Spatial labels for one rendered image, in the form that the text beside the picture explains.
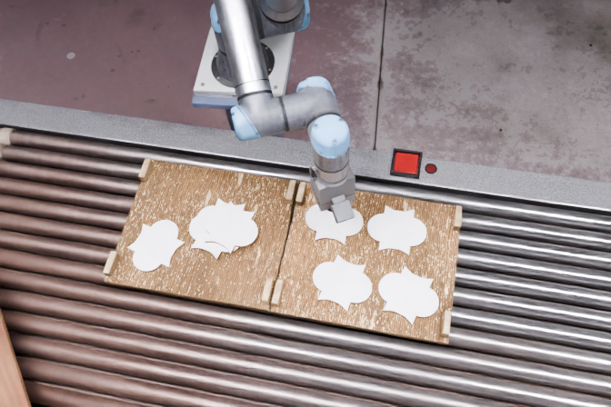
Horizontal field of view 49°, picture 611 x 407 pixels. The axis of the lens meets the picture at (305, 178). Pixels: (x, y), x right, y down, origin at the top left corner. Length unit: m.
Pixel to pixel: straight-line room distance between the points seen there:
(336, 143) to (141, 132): 0.76
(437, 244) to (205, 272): 0.56
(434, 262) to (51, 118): 1.13
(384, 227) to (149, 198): 0.60
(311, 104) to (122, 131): 0.72
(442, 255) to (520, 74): 1.69
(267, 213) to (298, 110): 0.40
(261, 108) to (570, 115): 1.97
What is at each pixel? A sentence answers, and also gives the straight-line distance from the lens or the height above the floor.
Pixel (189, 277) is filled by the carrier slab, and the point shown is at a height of 0.94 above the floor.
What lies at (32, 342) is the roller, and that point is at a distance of 1.73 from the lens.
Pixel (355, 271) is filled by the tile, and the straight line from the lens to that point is 1.60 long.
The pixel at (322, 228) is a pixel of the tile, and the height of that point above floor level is 0.94.
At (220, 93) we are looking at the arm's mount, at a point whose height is 0.89.
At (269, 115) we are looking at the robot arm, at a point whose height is 1.32.
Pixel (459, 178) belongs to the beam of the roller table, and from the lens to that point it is 1.77.
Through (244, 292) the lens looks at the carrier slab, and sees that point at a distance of 1.61.
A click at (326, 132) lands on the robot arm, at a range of 1.31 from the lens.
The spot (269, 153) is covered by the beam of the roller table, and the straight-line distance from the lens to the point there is 1.80.
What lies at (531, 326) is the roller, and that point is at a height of 0.92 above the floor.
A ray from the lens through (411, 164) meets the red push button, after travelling 1.76.
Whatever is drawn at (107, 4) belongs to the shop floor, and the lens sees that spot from 3.63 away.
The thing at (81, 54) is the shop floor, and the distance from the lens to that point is 3.44.
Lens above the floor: 2.43
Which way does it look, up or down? 60 degrees down
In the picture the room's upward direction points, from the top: 6 degrees counter-clockwise
